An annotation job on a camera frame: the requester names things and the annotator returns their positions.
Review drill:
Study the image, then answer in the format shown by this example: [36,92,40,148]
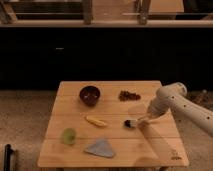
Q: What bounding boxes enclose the black-bristled brush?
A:
[124,119,146,128]

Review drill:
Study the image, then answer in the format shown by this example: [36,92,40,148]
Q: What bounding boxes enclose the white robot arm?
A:
[139,82,213,137]

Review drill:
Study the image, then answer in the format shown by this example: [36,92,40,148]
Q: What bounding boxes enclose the purple bowl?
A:
[79,86,101,107]

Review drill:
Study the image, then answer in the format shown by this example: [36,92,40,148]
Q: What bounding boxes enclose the bunch of dark grapes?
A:
[119,91,141,101]

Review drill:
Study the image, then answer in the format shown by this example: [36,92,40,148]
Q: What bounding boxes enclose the wooden folding table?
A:
[38,81,189,168]

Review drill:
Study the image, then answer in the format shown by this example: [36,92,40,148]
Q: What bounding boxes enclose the blue folded cloth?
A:
[84,138,115,158]

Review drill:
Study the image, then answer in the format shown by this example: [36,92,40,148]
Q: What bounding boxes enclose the yellow banana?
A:
[85,116,107,127]

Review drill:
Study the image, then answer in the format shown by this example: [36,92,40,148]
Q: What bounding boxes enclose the green cup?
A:
[61,128,76,145]

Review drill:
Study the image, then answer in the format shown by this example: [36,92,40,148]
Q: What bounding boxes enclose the black object at floor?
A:
[3,144,14,171]

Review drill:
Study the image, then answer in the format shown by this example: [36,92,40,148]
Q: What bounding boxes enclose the wooden shelf frame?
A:
[0,0,213,28]

